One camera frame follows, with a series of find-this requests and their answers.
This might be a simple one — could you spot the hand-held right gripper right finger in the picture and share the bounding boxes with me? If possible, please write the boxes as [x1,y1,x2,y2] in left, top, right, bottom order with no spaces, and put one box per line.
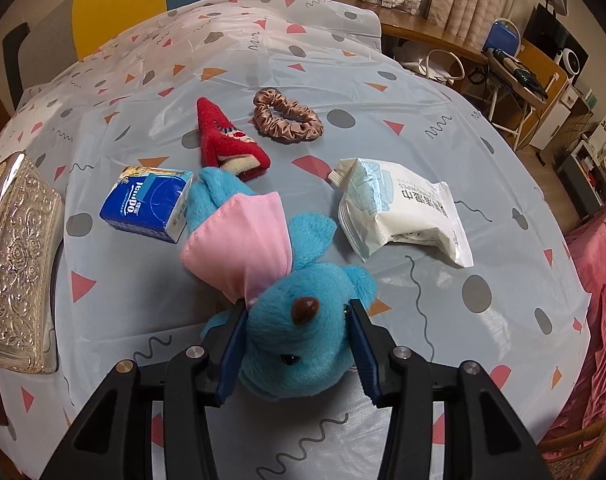
[350,299,551,480]

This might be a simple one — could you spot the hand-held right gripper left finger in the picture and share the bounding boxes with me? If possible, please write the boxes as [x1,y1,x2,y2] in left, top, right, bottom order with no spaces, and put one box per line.
[40,305,249,480]

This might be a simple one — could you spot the blue plush toy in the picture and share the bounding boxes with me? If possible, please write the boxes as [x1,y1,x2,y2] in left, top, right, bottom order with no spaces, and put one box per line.
[180,167,379,401]

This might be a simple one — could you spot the white wet wipes pack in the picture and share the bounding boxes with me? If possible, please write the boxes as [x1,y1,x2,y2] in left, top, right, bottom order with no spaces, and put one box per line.
[328,157,474,268]

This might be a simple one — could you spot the blue face mask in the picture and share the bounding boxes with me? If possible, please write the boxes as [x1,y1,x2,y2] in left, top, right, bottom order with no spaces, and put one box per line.
[339,162,401,261]

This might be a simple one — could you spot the blue tissue packet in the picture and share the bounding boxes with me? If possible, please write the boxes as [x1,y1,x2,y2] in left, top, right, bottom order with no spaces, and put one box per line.
[99,166,194,244]

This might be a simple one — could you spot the red plush toy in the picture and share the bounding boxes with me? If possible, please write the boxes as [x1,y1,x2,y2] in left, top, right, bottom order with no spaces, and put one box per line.
[196,97,272,181]

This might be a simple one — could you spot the large brown satin scrunchie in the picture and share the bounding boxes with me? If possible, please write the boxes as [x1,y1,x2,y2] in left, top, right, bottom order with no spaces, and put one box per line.
[253,88,325,145]

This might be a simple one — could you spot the rattan chair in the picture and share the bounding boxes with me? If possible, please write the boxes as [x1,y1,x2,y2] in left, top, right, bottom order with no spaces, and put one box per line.
[538,405,606,480]

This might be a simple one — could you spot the golden ornate tissue box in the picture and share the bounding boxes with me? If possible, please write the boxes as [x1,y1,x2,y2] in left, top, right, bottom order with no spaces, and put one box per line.
[0,152,64,375]

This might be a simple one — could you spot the pink ruffled bed cover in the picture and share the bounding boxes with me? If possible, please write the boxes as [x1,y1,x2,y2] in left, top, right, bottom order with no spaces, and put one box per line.
[543,200,606,461]

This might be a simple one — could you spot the low white shelf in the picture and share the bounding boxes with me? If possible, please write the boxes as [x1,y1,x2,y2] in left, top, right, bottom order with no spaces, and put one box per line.
[558,140,606,216]

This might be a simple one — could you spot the white bag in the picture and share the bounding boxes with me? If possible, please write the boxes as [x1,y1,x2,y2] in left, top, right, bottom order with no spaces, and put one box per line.
[395,42,466,83]

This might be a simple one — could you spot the folding tray table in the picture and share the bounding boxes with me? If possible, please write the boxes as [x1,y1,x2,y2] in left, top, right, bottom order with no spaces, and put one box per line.
[486,47,554,151]

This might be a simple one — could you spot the white cabinet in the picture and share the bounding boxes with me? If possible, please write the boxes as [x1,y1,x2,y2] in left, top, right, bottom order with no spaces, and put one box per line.
[533,85,584,161]

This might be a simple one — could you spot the black device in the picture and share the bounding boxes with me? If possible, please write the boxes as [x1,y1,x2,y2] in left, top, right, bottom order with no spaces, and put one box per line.
[488,47,549,101]

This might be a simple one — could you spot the wooden table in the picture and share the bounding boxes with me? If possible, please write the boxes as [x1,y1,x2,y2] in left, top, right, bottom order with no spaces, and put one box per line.
[328,0,489,68]

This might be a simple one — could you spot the wooden board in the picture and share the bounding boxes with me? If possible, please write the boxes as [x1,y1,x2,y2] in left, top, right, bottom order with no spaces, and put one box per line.
[508,40,569,126]

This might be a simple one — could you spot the blue metal chair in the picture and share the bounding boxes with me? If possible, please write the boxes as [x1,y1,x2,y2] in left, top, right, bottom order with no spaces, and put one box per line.
[483,17,521,56]

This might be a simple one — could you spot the white round fan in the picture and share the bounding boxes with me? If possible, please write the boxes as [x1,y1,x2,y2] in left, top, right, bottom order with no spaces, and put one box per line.
[556,47,589,78]

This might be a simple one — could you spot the black upright panel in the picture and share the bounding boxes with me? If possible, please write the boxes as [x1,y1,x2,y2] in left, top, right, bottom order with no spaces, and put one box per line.
[3,22,31,111]

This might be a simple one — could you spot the grey yellow blue sofa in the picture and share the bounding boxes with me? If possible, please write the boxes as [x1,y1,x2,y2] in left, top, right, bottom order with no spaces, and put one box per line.
[73,0,286,58]

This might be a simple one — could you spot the black television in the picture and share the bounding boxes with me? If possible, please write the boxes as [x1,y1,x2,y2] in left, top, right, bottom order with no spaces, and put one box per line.
[526,2,576,56]

